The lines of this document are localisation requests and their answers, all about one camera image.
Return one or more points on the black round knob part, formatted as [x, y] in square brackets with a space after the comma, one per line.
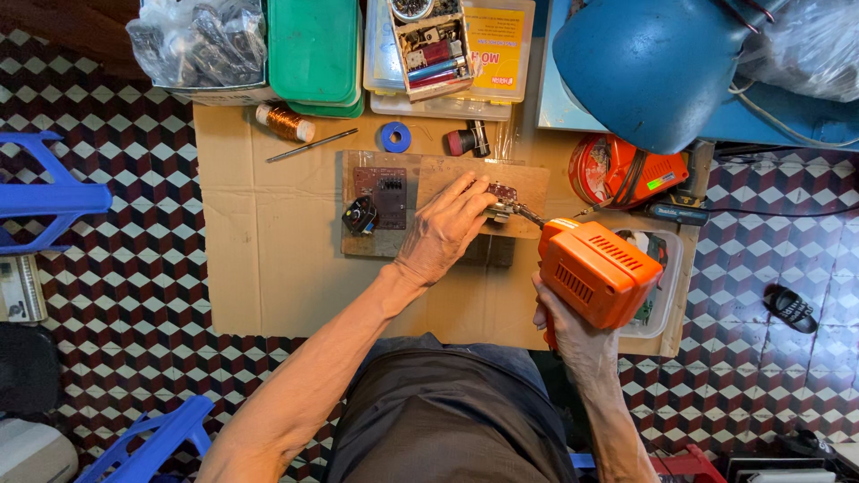
[359, 216]

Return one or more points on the red round tin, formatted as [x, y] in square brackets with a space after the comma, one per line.
[584, 171]

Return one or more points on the small box of components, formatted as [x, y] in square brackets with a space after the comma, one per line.
[433, 50]

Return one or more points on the small brown circuit board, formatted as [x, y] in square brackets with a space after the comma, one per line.
[502, 200]

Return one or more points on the dark red circuit board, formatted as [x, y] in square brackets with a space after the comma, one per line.
[382, 196]

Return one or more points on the clear plastic container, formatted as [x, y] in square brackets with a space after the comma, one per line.
[661, 282]

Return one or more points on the blue solder spool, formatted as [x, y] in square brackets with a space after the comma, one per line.
[396, 137]

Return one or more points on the red plastic stool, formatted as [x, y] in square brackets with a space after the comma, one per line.
[684, 466]

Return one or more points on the blue lamp shade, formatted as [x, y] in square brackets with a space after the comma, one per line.
[644, 67]

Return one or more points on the plastic bag of metal parts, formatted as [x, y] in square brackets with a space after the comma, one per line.
[198, 43]

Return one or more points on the person's right fingers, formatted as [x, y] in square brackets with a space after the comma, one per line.
[545, 305]

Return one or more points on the blue plastic stool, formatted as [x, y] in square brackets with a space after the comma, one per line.
[151, 443]
[43, 194]

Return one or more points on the clear plastic box yellow label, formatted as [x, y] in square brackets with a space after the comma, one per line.
[496, 53]

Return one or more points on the clear plastic bag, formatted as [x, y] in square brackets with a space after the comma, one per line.
[805, 43]

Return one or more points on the person's left hand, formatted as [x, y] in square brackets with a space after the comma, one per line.
[439, 231]

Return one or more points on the orange soldering gun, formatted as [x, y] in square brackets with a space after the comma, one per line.
[641, 176]
[594, 272]

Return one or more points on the green plastic box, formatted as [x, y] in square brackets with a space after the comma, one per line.
[315, 53]

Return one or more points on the black sandal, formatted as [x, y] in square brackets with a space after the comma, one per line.
[792, 308]

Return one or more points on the flat cardboard sheet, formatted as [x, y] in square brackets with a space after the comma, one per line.
[282, 255]

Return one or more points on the wooden work board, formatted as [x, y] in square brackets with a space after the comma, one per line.
[429, 201]

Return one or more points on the red and black cylinder tool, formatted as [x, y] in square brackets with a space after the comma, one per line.
[466, 141]

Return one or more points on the thin metal rod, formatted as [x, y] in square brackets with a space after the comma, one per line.
[312, 145]

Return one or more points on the person's right hand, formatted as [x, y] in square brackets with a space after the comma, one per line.
[577, 339]

